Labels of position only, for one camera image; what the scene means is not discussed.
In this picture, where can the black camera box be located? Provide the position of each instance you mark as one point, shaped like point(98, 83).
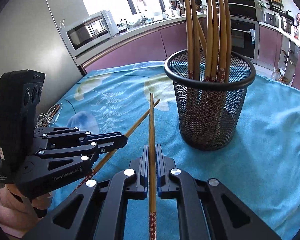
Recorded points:
point(20, 93)

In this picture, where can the pink lower kitchen cabinets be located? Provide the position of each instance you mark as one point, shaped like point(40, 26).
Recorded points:
point(158, 41)

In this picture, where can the blue floral towel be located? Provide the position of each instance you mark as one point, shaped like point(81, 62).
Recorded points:
point(260, 165)

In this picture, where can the pink sleeve forearm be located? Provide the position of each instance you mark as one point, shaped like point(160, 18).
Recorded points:
point(17, 218)

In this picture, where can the person's left hand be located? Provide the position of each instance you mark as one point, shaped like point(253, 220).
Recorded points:
point(42, 202)

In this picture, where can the black mesh utensil holder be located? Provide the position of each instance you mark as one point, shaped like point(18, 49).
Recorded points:
point(209, 111)

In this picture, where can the white microwave oven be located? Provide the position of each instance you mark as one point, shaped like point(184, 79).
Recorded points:
point(84, 35)

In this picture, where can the built-in black oven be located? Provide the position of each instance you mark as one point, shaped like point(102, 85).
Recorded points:
point(244, 28)

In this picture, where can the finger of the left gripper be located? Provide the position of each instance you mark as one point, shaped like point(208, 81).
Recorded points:
point(50, 132)
point(73, 145)

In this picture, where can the silver refrigerator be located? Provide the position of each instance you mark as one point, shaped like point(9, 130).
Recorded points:
point(29, 39)

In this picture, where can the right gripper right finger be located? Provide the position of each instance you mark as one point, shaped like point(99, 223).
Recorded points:
point(207, 209)

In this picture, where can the wooden chopstick in holder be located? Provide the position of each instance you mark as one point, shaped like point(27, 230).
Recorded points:
point(209, 41)
point(215, 47)
point(189, 38)
point(222, 42)
point(196, 42)
point(228, 40)

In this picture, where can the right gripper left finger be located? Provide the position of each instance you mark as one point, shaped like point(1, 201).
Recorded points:
point(96, 210)

